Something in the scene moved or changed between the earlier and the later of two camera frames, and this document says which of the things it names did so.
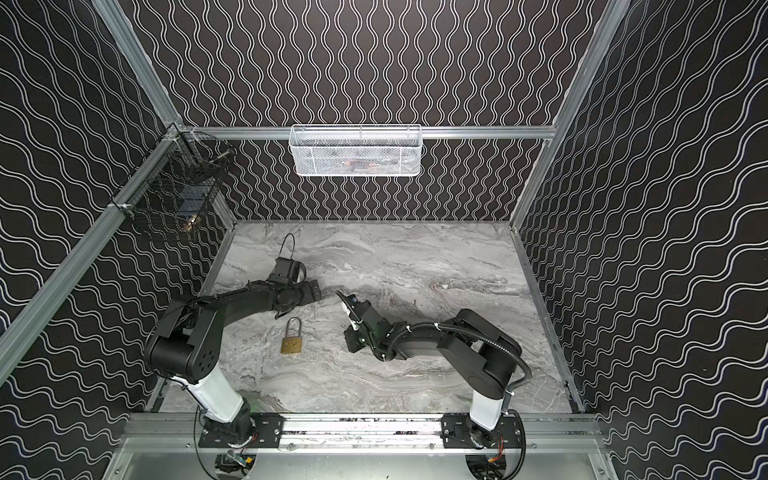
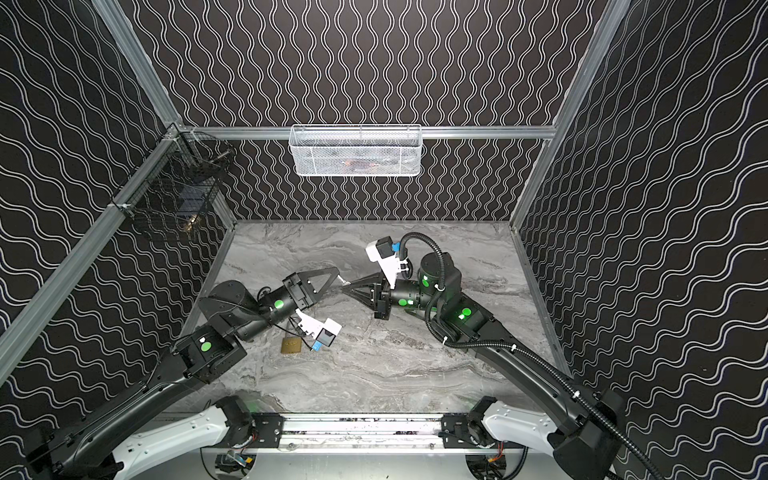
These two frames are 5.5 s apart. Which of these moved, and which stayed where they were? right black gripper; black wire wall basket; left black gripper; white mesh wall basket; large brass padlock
Moved: right black gripper; left black gripper
Stayed: white mesh wall basket; large brass padlock; black wire wall basket
